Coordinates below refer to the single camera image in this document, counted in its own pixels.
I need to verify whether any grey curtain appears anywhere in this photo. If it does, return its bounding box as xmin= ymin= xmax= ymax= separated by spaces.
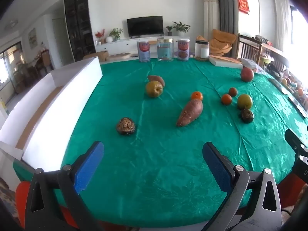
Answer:
xmin=211 ymin=0 xmax=239 ymax=35

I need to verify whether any plastic jar with black lid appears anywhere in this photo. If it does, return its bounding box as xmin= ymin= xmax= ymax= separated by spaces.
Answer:
xmin=194 ymin=40 xmax=210 ymax=59

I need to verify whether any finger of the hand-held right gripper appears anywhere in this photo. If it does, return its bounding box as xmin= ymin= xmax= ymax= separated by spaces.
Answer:
xmin=284 ymin=129 xmax=308 ymax=152

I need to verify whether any flat white box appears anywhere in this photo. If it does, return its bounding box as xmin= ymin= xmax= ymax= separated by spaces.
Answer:
xmin=209 ymin=55 xmax=244 ymax=69

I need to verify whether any red flower vase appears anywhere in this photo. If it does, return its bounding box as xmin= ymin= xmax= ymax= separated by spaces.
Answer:
xmin=95 ymin=29 xmax=105 ymax=45

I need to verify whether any green-brown apple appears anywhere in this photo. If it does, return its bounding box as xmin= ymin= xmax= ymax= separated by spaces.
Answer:
xmin=145 ymin=81 xmax=164 ymax=98

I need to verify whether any round wooden stool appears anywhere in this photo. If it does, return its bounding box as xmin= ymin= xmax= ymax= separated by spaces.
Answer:
xmin=106 ymin=52 xmax=131 ymax=62

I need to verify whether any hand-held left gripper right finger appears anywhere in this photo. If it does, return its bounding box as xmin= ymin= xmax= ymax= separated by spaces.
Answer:
xmin=202 ymin=142 xmax=282 ymax=231

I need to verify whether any white cardboard tray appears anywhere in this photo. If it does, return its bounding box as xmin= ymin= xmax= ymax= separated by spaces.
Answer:
xmin=0 ymin=56 xmax=103 ymax=171

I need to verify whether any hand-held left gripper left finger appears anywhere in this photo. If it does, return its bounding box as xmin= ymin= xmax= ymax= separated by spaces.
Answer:
xmin=25 ymin=141 xmax=105 ymax=231

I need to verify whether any round ceiling lamp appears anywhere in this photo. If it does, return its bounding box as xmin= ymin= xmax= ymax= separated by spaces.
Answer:
xmin=5 ymin=19 xmax=19 ymax=30

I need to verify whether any black television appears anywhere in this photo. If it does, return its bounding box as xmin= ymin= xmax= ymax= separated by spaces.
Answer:
xmin=127 ymin=16 xmax=164 ymax=37

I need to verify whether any green tablecloth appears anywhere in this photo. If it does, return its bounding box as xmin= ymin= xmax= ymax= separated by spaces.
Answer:
xmin=13 ymin=58 xmax=308 ymax=229

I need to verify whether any covered standing air conditioner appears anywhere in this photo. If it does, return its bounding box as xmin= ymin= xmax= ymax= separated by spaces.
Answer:
xmin=203 ymin=0 xmax=220 ymax=41

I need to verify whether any orange labelled tin can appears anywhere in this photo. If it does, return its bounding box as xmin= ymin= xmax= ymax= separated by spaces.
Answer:
xmin=177 ymin=39 xmax=190 ymax=61

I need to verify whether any wooden chair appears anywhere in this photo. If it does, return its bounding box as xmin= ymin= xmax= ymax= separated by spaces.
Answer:
xmin=237 ymin=34 xmax=263 ymax=62

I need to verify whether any bushy green potted plant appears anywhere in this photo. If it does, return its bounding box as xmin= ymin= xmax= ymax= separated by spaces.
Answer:
xmin=109 ymin=28 xmax=124 ymax=41

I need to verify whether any orange red stool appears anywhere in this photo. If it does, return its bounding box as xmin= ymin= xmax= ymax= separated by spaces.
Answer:
xmin=15 ymin=181 xmax=80 ymax=230

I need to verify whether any small sweet potato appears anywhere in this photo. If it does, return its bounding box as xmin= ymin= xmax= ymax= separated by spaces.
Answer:
xmin=147 ymin=75 xmax=166 ymax=87

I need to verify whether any large sweet potato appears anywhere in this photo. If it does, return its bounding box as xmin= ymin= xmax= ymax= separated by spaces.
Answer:
xmin=176 ymin=99 xmax=203 ymax=127

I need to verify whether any white television cabinet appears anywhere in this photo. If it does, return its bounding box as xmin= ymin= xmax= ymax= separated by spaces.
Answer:
xmin=94 ymin=36 xmax=190 ymax=56

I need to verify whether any brown walnut-like fruit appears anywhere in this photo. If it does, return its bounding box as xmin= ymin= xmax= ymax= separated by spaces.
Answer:
xmin=116 ymin=117 xmax=136 ymax=135

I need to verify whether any white door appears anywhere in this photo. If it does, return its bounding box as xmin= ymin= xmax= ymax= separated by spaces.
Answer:
xmin=52 ymin=18 xmax=69 ymax=69

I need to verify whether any white packet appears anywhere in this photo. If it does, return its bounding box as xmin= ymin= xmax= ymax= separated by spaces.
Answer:
xmin=241 ymin=58 xmax=260 ymax=70

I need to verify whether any framed wall picture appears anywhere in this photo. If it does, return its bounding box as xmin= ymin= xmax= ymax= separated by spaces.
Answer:
xmin=28 ymin=28 xmax=38 ymax=47

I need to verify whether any cardboard box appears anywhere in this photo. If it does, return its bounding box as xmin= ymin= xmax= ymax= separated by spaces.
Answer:
xmin=83 ymin=50 xmax=109 ymax=62

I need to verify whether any white curtain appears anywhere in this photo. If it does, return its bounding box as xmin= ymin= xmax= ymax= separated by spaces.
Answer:
xmin=273 ymin=0 xmax=293 ymax=52

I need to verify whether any brown dried mushroom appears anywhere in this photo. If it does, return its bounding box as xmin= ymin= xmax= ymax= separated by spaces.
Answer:
xmin=241 ymin=109 xmax=254 ymax=123

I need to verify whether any grey labelled tin can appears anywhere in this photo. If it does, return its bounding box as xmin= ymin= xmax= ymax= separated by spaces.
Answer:
xmin=137 ymin=40 xmax=151 ymax=63

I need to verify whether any red wall hanging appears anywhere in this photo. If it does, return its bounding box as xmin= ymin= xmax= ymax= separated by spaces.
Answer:
xmin=237 ymin=0 xmax=250 ymax=15

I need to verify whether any leafy plant in white pot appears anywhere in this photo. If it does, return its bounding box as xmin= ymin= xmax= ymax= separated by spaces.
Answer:
xmin=172 ymin=21 xmax=191 ymax=37

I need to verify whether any clear glass jar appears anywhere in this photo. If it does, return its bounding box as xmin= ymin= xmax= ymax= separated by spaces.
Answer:
xmin=157 ymin=38 xmax=174 ymax=62

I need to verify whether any green apple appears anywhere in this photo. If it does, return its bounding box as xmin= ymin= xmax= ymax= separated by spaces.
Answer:
xmin=237 ymin=94 xmax=253 ymax=110

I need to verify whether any dark display cabinet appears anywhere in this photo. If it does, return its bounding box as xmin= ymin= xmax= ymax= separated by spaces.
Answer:
xmin=64 ymin=0 xmax=97 ymax=62

